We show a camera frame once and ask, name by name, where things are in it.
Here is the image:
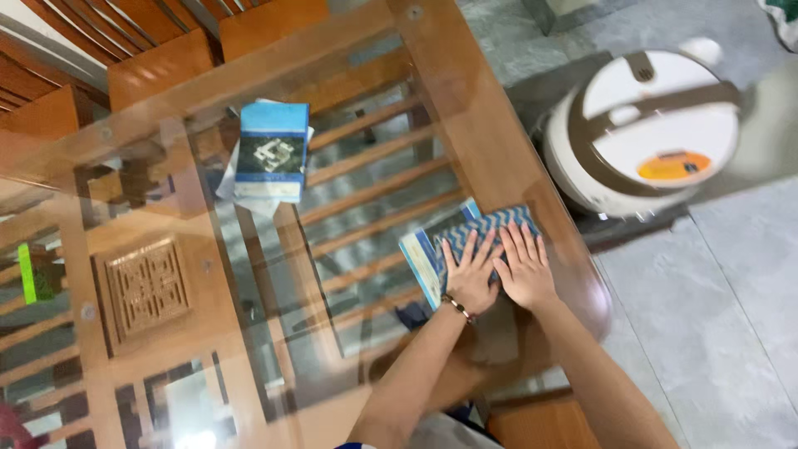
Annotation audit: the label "person's right hand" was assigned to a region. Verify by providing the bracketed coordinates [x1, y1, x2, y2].
[493, 220, 559, 312]

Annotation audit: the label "person's left hand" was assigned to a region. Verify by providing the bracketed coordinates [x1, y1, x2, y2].
[441, 227, 505, 316]

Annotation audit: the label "blue chevron cleaning cloth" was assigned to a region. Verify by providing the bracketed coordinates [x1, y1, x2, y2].
[433, 205, 542, 295]

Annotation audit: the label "blue and white book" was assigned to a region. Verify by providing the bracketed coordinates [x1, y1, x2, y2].
[399, 198, 485, 311]

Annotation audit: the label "wooden stool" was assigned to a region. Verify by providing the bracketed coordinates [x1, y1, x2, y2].
[486, 392, 601, 449]

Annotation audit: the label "white rice cooker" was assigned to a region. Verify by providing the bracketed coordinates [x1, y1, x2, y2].
[541, 37, 744, 219]

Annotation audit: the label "blue box with dark picture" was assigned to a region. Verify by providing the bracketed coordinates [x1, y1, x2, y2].
[233, 101, 310, 204]

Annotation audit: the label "white paper sheets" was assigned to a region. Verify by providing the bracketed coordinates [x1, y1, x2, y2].
[215, 98, 315, 218]

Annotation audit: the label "wooden glass-top table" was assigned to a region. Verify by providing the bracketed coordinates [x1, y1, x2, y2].
[0, 0, 615, 449]

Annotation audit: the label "wooden chair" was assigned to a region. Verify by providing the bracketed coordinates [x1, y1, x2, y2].
[218, 0, 331, 62]
[106, 28, 217, 113]
[0, 84, 94, 143]

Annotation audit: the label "white and green cloth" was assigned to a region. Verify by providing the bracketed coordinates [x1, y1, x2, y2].
[757, 0, 798, 52]

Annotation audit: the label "green strip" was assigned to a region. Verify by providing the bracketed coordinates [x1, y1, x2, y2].
[17, 243, 37, 305]

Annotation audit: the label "wooden slatted bench back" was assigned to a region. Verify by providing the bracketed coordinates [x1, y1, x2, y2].
[0, 0, 263, 113]

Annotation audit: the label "beaded bracelet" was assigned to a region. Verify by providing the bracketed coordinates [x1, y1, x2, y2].
[441, 293, 477, 325]

